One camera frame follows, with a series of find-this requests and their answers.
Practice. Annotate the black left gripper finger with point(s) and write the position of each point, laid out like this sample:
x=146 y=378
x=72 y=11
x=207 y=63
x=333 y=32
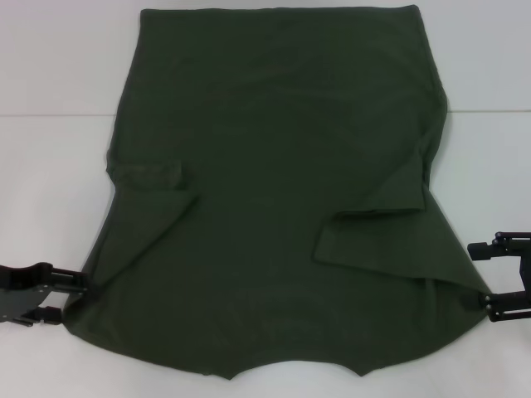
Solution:
x=45 y=317
x=68 y=282

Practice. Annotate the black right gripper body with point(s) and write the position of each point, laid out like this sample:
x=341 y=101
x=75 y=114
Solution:
x=527 y=278

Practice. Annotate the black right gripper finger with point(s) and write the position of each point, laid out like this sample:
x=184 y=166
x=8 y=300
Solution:
x=506 y=307
x=485 y=250

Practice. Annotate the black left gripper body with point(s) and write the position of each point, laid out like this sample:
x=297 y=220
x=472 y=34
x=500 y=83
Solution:
x=20 y=290

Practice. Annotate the dark green t-shirt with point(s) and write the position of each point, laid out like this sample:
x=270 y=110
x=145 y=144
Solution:
x=265 y=186

